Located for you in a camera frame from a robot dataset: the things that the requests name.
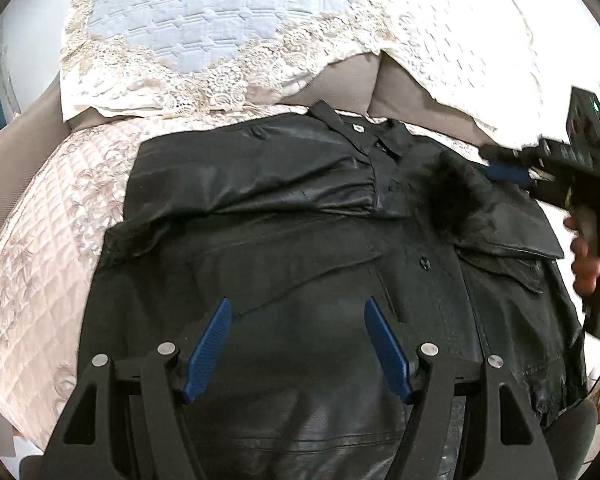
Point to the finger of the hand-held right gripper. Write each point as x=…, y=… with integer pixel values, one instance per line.
x=507, y=152
x=507, y=173

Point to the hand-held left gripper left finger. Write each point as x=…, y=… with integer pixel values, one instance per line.
x=207, y=345

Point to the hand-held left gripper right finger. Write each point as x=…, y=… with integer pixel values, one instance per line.
x=387, y=347

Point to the black leather jacket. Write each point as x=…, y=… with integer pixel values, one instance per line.
x=305, y=240

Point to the person's right hand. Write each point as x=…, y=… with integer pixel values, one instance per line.
x=585, y=265

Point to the white lace-trimmed backrest cover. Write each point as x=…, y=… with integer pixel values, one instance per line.
x=475, y=40

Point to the beige sofa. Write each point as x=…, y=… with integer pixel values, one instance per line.
x=350, y=87

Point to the pink quilted floral sofa cover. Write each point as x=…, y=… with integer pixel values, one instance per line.
x=45, y=240

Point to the person's dark trouser leg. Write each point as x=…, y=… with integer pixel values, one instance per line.
x=575, y=435

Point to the blue lace-trimmed backrest cover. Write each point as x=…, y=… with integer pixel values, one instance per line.
x=180, y=25

